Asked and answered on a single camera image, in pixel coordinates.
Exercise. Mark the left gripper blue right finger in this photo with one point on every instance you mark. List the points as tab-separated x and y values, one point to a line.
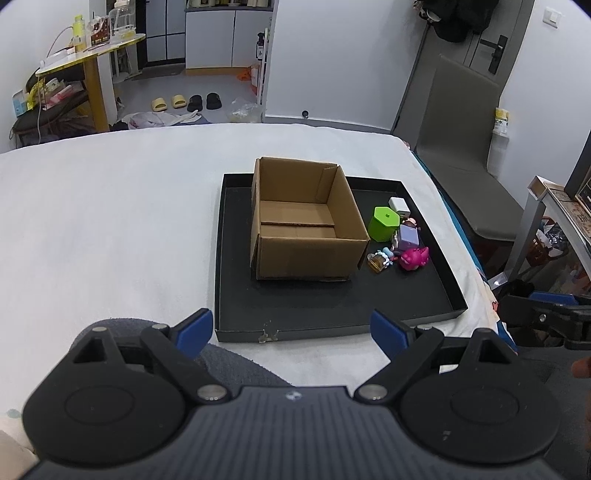
391	336

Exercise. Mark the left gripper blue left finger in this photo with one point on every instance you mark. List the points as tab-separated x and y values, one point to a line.
192	334

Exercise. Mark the red crab toy figure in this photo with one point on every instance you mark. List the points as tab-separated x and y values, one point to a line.
379	261

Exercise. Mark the magenta cartoon figure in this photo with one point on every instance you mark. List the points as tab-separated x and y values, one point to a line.
414	258

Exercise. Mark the purple white block figure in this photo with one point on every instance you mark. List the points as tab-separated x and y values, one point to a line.
407	238

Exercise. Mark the green hexagonal container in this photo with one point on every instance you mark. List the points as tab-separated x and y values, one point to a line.
383	224

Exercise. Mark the brown pink small figure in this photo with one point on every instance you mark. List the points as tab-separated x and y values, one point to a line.
410	222

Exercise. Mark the white USB charger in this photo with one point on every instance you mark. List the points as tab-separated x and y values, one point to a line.
400	206

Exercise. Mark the brown cardboard box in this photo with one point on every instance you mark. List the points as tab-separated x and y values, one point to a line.
305	222

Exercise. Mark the person right hand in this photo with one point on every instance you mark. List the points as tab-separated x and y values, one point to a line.
581	368

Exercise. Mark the black shallow tray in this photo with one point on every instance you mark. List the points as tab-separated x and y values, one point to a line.
247	310

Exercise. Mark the grey leaning board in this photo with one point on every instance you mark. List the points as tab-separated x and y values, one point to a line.
453	143

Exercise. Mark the clear plastic bag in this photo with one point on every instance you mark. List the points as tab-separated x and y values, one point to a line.
242	111

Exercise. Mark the left black slipper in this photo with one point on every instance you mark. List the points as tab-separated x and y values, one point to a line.
194	104

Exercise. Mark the black slipper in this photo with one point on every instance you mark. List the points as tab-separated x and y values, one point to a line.
194	104
213	101

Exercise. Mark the left yellow slipper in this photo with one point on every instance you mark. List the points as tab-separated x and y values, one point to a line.
158	105

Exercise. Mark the yellow slipper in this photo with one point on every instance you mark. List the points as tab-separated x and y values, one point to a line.
178	101
158	105

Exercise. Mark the right yellow slipper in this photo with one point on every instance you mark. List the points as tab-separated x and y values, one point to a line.
178	101

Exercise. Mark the right black slipper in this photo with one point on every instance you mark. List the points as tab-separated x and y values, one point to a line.
213	101

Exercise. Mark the yellow side table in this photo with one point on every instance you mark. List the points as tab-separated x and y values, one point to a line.
88	59

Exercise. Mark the white cabinet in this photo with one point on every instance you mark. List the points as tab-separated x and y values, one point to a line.
223	38

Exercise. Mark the black hanging bag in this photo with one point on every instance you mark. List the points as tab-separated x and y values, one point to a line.
455	20

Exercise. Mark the yellow green bottle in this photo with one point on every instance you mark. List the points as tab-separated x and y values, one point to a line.
79	38

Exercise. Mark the black door handle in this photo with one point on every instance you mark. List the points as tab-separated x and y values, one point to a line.
498	52

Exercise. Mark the white wall switch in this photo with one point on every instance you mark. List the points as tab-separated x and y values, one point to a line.
552	17

